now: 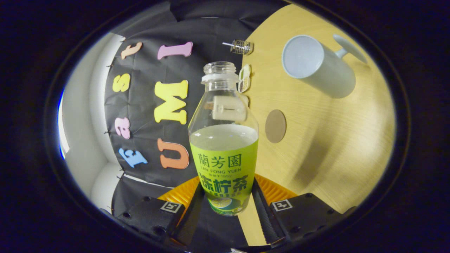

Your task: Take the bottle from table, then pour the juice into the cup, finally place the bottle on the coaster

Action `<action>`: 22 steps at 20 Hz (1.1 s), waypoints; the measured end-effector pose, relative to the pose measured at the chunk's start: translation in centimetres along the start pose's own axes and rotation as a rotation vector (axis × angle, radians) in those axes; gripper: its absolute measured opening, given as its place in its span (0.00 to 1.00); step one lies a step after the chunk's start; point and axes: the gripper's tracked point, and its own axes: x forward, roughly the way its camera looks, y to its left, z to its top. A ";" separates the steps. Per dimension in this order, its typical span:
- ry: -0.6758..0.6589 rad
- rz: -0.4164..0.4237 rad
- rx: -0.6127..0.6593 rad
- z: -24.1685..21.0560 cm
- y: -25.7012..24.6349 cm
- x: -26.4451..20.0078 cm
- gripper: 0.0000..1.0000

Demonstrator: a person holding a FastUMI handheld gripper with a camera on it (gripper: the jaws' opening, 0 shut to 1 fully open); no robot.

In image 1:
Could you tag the green label juice bottle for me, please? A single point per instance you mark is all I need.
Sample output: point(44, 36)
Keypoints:
point(225, 168)

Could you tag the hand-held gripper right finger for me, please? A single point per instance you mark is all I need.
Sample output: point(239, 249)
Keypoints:
point(262, 218)

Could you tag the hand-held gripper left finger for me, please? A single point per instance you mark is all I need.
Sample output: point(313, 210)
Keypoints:
point(191, 218)

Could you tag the wooden table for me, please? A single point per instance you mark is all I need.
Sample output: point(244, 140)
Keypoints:
point(334, 140)

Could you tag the round brown coaster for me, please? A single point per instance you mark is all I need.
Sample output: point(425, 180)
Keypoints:
point(275, 126)

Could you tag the light blue cup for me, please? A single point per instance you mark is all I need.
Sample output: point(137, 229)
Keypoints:
point(330, 73)

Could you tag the white divided tray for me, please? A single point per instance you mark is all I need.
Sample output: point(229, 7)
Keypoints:
point(245, 78)

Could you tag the white toaster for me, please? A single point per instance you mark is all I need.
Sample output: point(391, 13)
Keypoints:
point(228, 109)

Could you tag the white spoon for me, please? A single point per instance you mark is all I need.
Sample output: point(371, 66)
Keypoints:
point(227, 44)

